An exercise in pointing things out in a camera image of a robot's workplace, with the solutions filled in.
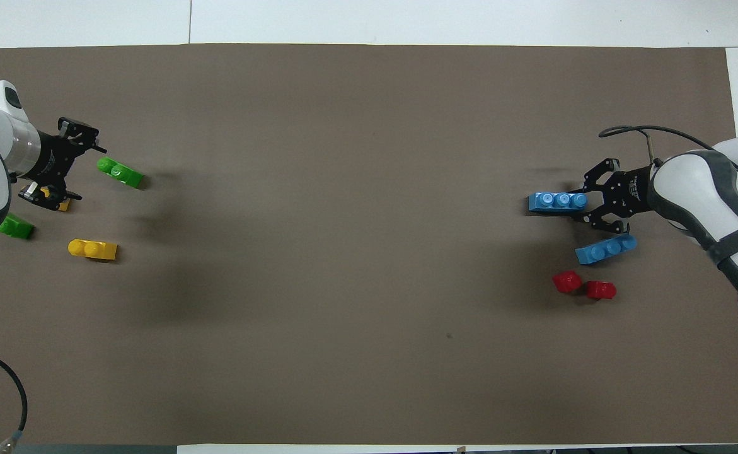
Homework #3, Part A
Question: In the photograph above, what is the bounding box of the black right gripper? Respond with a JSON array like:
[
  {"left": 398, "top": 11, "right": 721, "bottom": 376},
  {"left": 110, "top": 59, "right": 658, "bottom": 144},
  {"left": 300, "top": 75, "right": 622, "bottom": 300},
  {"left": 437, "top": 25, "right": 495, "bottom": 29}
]
[{"left": 579, "top": 158, "right": 657, "bottom": 236}]

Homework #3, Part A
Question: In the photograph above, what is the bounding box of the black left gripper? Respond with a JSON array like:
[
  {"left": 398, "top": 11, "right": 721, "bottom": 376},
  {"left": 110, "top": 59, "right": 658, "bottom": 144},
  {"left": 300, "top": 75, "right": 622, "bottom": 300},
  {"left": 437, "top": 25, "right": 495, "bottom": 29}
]
[{"left": 18, "top": 116, "right": 108, "bottom": 212}]

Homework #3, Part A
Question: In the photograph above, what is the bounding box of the blue three-stud toy brick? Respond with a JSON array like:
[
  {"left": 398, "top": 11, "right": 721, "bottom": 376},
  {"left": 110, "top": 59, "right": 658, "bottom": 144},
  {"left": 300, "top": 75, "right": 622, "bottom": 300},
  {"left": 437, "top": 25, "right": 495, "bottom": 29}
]
[
  {"left": 528, "top": 190, "right": 589, "bottom": 216},
  {"left": 574, "top": 233, "right": 638, "bottom": 265}
]

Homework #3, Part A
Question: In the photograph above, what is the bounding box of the green two-stud toy brick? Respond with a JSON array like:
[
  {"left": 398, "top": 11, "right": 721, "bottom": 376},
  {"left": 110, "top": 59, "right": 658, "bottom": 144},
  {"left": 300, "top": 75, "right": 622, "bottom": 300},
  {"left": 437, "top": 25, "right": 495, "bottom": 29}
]
[
  {"left": 96, "top": 156, "right": 145, "bottom": 189},
  {"left": 0, "top": 214, "right": 35, "bottom": 241}
]

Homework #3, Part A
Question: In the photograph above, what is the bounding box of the red one-stud toy brick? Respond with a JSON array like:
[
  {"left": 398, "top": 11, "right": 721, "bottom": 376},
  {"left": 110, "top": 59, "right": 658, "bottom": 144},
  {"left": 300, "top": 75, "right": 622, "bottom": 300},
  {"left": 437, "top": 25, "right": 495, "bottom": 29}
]
[
  {"left": 551, "top": 270, "right": 583, "bottom": 294},
  {"left": 585, "top": 280, "right": 618, "bottom": 301}
]

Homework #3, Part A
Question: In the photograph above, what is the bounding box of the brown table mat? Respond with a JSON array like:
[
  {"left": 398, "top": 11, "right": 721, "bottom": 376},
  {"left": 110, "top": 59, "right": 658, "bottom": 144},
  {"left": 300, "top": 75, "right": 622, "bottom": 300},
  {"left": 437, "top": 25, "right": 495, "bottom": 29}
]
[{"left": 0, "top": 43, "right": 738, "bottom": 446}]

